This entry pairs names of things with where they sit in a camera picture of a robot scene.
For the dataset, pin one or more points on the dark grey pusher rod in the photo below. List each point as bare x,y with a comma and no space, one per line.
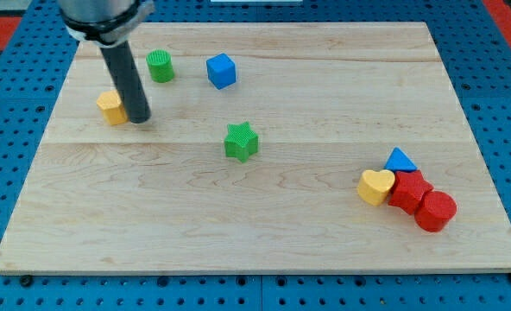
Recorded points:
124,74

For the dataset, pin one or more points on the green star block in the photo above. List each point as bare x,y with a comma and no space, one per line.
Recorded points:
241,141

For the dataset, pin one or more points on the yellow heart block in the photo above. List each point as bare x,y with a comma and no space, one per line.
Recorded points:
374,186

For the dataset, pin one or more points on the red star block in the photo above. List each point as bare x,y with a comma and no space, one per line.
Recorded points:
409,190

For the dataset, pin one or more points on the green cylinder block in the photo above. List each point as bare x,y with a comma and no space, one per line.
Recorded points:
160,66

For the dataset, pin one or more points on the yellow hexagon block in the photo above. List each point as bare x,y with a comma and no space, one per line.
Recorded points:
111,107

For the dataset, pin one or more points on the blue cube block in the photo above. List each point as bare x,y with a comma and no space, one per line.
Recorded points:
221,71

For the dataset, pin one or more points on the light wooden board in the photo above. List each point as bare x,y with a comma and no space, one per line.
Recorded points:
327,100

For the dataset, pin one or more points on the blue triangle block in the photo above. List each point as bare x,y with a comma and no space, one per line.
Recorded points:
398,160

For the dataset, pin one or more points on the red cylinder block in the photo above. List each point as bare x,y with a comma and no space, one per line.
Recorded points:
435,211

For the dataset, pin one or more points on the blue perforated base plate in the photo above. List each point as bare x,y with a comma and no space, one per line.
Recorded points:
33,66

